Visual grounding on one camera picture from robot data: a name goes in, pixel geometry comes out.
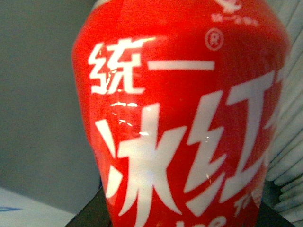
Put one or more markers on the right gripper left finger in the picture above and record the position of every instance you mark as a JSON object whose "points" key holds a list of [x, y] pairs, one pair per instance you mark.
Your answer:
{"points": [[94, 214]]}

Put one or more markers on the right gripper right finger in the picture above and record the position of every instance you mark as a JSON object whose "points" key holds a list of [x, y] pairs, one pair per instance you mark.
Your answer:
{"points": [[267, 217]]}

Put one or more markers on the red iced tea bottle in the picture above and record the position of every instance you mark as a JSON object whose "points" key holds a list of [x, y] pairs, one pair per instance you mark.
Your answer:
{"points": [[179, 100]]}

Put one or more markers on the white pleated curtain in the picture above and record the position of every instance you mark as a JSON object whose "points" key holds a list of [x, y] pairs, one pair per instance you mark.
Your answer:
{"points": [[286, 165]]}

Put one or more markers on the white chest freezer blue trim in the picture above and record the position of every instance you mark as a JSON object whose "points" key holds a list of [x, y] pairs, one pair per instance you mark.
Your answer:
{"points": [[20, 211]]}

